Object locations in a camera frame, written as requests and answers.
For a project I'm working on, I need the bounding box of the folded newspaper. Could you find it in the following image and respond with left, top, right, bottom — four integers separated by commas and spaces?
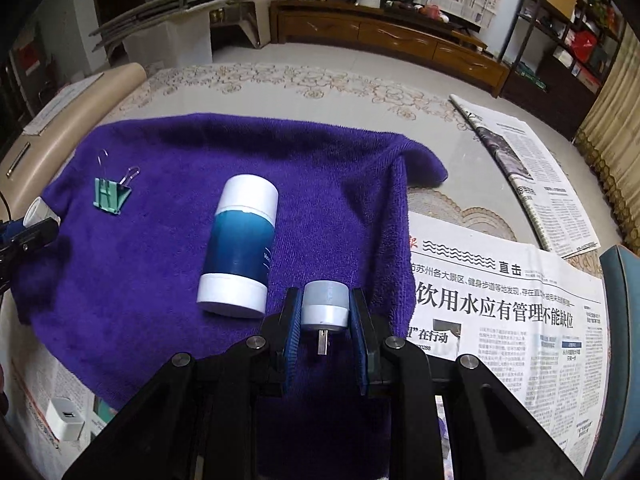
448, 93, 601, 260

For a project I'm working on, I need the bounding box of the white tape roll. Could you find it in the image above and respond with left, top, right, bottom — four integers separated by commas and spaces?
22, 197, 62, 228

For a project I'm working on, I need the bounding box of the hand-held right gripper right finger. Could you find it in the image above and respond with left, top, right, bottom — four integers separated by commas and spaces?
350, 286, 586, 480

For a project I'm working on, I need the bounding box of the white low stand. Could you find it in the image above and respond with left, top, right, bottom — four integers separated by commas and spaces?
210, 0, 273, 50

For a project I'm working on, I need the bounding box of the purple towel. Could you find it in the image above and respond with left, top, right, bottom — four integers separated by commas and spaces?
9, 112, 449, 480

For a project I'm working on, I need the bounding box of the large spread newspaper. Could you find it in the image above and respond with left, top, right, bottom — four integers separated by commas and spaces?
0, 210, 608, 480

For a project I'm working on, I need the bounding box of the dark pen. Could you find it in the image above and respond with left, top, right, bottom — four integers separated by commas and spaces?
6, 142, 31, 177

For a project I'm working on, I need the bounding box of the green binder clip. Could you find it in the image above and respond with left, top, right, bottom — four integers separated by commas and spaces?
91, 149, 142, 216

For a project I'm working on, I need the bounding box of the floral tablecloth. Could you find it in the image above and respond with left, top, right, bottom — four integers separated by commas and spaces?
100, 62, 621, 281

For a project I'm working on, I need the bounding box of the blue chair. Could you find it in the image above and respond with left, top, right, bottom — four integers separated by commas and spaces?
599, 245, 640, 411

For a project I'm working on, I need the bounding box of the beige side table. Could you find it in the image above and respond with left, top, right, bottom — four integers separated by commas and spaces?
0, 62, 147, 221

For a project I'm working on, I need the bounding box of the wooden television cabinet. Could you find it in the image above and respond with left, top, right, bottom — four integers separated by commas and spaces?
270, 0, 511, 98

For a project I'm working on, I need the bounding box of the dark wooden cabinet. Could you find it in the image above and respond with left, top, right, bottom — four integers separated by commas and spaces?
0, 35, 36, 126

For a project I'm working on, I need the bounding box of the white plastic storage box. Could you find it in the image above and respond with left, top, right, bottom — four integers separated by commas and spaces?
122, 7, 213, 68

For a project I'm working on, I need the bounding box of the white paper sheet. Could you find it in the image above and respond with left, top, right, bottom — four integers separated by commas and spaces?
22, 72, 103, 136

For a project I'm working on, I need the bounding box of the white charger cube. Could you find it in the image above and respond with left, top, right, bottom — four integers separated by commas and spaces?
46, 398, 89, 442

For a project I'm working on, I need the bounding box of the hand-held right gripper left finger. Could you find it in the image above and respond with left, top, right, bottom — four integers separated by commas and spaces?
62, 286, 305, 480

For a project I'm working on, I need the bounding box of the beige patterned curtain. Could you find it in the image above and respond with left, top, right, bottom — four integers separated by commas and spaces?
575, 25, 640, 261

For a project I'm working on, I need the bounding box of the grey folded board stack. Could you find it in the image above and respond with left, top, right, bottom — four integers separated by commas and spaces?
90, 0, 253, 53

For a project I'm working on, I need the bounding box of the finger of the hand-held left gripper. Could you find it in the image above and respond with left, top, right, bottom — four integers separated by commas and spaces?
0, 217, 61, 263

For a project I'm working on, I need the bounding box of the dark shelf unit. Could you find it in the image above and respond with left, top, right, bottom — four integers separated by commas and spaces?
500, 0, 626, 111

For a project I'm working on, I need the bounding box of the grey white plug adapter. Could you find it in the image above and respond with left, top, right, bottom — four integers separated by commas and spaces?
301, 280, 352, 357

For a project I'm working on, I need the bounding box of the blue white bottle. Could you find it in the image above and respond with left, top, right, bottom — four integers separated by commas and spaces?
196, 174, 279, 319

